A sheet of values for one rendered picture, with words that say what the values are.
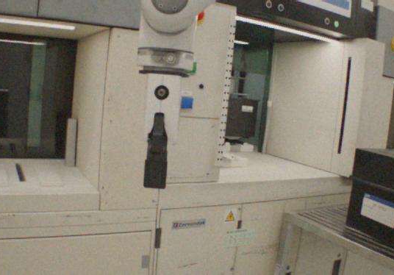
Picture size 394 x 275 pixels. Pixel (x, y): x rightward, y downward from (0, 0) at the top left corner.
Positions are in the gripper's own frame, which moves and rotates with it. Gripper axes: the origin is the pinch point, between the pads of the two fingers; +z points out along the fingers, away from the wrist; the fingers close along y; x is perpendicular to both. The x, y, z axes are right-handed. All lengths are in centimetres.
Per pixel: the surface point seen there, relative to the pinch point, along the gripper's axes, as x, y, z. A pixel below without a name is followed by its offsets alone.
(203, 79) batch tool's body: -11, 54, -16
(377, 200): -64, 43, 14
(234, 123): -32, 120, 1
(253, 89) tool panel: -47, 155, -16
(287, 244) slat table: -45, 64, 36
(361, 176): -62, 50, 8
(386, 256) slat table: -61, 28, 25
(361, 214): -63, 48, 20
